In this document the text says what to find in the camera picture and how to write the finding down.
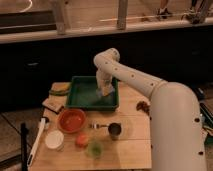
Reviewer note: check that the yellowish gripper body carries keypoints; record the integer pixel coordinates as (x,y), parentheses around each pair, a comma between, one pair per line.
(107,89)

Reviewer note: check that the blue sponge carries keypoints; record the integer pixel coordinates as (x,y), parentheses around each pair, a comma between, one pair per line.
(99,93)

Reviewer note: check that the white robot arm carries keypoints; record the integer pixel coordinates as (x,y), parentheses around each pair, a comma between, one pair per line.
(175,122)

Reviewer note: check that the green plastic tray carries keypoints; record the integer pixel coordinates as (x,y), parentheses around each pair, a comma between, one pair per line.
(83,94)

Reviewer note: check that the dark red dried fruit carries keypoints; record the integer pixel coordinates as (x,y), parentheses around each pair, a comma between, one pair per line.
(144,106)

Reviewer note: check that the metal measuring cup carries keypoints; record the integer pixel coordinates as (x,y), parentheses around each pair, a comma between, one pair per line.
(114,129)

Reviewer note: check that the orange bowl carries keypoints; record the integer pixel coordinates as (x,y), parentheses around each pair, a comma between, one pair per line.
(71,120)

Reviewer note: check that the small wooden block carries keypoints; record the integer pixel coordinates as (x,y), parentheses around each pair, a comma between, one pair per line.
(52,105)

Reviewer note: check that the orange fruit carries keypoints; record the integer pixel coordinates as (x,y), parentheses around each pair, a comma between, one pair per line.
(82,140)

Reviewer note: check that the green cup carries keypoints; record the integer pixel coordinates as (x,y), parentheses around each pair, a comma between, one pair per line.
(94,149)

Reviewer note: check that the black pole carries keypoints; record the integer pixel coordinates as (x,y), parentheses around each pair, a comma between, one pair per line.
(24,157)

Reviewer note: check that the green bin with items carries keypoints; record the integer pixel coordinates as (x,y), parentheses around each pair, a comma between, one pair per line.
(207,123)

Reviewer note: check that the white handled tool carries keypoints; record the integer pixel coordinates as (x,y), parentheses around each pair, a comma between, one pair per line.
(42,126)

